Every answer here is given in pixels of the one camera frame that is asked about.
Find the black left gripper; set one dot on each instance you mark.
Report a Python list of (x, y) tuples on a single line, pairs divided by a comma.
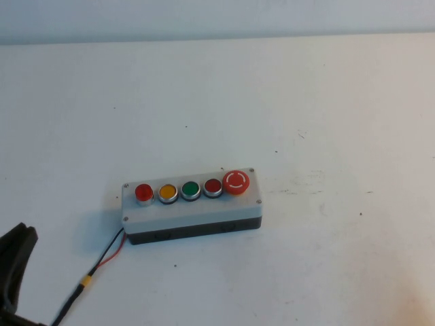
[(13, 318)]

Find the red illuminated push button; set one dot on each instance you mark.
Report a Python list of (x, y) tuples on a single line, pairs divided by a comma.
[(143, 192)]

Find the yellow push button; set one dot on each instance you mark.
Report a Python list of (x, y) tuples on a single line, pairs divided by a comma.
[(168, 192)]

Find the green push button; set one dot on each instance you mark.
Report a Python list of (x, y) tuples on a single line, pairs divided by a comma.
[(190, 189)]

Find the dark red push button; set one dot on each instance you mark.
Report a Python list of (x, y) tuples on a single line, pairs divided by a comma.
[(212, 186)]

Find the red emergency stop mushroom button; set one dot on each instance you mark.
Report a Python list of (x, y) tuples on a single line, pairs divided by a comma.
[(236, 181)]

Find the grey and black control box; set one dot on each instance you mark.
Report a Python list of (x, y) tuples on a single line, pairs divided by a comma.
[(190, 212)]

